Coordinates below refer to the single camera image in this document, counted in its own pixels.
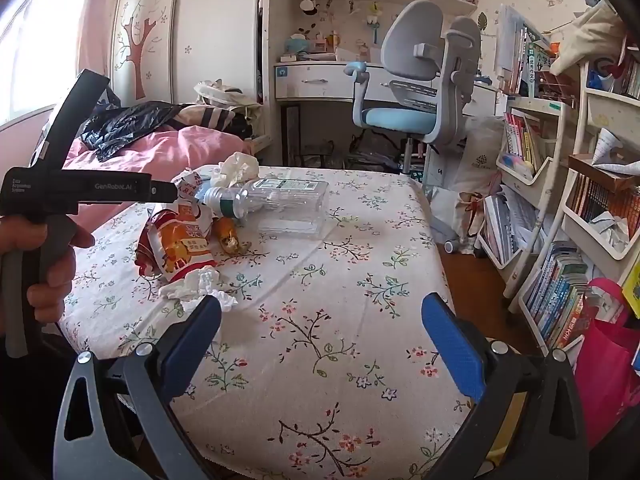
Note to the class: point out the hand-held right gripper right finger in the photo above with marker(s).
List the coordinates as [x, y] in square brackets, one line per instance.
[452, 345]

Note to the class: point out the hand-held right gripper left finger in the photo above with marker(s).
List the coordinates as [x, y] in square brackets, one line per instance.
[192, 345]

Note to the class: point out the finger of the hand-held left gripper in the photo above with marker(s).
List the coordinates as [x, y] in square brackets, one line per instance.
[165, 190]

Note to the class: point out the red and white wrapper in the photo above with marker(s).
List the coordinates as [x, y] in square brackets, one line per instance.
[189, 187]

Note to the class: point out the small white tissue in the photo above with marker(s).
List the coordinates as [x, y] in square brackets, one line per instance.
[217, 176]

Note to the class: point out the orange snack bag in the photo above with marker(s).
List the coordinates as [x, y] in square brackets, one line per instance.
[180, 245]

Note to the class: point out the clear plastic bottle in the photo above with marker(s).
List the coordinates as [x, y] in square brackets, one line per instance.
[235, 202]

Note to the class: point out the orange peel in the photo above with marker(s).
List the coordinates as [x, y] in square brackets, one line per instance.
[225, 232]

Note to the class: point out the clear plastic box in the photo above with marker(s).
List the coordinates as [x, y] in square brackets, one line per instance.
[305, 210]

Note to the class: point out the person's left hand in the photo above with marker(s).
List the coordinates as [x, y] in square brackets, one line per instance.
[55, 285]

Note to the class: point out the pink blanket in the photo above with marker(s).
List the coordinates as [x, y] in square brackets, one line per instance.
[165, 155]

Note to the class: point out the pale curved headboard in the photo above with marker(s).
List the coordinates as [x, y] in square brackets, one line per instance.
[25, 135]

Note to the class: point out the black plastic bag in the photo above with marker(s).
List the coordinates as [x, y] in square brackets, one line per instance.
[125, 125]

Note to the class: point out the pink dark striped cloth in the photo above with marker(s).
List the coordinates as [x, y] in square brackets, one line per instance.
[207, 117]

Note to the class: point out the dark cloth bag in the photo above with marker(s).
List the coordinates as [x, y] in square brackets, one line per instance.
[240, 125]

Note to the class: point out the cream tote bag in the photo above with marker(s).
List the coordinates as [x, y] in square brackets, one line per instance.
[220, 92]

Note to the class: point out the row of colourful books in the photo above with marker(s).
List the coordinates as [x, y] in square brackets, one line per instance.
[557, 295]

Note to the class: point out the stack of white folders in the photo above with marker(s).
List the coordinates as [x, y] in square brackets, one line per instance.
[502, 225]

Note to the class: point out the floral tablecloth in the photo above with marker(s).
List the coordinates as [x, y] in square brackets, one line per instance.
[320, 310]

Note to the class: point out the pink shopping bag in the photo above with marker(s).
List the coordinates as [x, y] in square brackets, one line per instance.
[607, 370]

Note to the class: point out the white wardrobe with tree decal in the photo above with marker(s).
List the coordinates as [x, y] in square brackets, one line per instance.
[200, 30]

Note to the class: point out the pink curtain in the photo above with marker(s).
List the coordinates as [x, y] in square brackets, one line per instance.
[100, 15]

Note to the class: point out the white desk with drawers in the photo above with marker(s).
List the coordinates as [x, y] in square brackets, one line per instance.
[310, 80]

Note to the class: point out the large white book cart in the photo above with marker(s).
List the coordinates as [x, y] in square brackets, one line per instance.
[575, 210]

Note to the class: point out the white bag with tree logo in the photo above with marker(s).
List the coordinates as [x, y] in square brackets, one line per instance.
[475, 160]

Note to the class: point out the yellow book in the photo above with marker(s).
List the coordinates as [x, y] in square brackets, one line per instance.
[632, 287]

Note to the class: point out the crumpled newspaper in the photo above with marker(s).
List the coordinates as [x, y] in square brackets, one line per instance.
[612, 230]

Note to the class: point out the row of brown books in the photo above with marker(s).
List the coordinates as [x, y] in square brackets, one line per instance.
[595, 197]

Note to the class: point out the row of thin books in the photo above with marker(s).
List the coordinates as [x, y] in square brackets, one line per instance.
[520, 140]

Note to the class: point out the brown wooden box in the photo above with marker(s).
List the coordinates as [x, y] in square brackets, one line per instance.
[590, 165]

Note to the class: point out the folded printed paper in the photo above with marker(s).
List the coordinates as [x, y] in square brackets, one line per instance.
[610, 147]

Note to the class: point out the grey and blue office chair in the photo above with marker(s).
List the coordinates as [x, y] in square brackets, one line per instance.
[415, 40]

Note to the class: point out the stack of upright books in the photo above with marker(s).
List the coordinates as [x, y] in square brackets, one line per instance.
[520, 55]

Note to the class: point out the beige cloth bag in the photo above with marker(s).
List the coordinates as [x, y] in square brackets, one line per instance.
[587, 35]

